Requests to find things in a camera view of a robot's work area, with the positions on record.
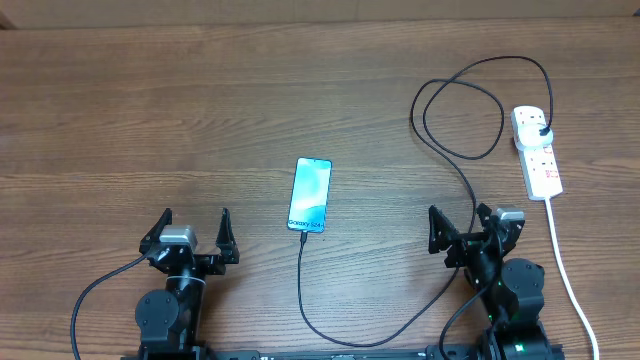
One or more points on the white charger plug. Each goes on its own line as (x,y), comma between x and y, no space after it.
(532,136)

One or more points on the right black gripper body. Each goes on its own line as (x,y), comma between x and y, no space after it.
(481,266)

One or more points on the white power strip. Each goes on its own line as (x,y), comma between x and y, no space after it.
(539,166)

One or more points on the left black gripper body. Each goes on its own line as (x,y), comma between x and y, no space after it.
(207,265)

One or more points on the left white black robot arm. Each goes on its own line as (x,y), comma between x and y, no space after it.
(168,318)

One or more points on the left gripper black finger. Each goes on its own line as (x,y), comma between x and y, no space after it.
(153,235)
(225,240)

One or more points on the blue Galaxy smartphone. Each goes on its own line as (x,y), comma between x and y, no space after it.
(309,198)

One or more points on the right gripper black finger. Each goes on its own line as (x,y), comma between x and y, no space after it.
(442,233)
(485,217)

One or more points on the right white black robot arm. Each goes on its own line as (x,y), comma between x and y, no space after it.
(511,291)

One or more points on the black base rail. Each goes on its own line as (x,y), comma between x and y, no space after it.
(340,355)

